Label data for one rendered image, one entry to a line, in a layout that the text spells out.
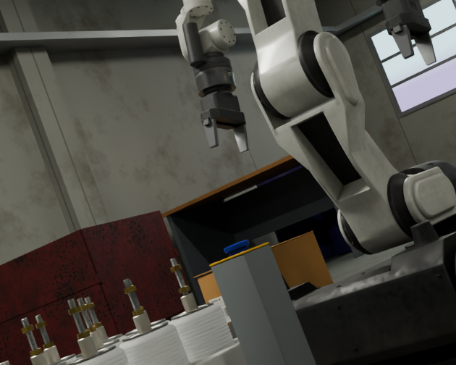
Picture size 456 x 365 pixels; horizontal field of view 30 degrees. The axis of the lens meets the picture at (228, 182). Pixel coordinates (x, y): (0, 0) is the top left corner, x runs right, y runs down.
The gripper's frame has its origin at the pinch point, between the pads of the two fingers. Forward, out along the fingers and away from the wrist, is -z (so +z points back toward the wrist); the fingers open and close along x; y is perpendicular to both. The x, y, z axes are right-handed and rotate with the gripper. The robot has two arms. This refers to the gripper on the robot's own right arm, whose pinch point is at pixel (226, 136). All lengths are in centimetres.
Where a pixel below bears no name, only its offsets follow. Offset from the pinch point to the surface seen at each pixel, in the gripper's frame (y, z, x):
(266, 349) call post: 33, -50, 46
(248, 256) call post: 35, -36, 48
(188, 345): 15, -46, 43
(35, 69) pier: -351, 205, -255
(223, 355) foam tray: 22, -49, 43
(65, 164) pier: -348, 129, -267
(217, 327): 19, -44, 40
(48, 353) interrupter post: -9, -42, 52
